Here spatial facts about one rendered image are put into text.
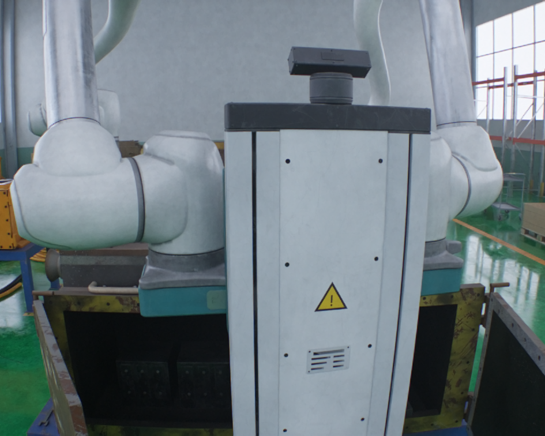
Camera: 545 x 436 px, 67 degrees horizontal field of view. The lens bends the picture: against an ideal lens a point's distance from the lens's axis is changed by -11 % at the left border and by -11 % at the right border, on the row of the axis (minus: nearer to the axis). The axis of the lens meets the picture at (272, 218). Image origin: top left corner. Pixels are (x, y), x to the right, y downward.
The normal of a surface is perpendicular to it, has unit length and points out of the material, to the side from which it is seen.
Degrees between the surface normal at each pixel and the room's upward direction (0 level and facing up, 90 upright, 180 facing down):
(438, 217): 93
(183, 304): 90
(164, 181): 76
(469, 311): 90
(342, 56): 62
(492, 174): 69
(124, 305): 90
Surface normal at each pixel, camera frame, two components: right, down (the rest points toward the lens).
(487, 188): 0.56, 0.19
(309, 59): 0.16, -0.29
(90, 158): 0.51, -0.35
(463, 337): 0.05, 0.20
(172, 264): -0.15, 0.12
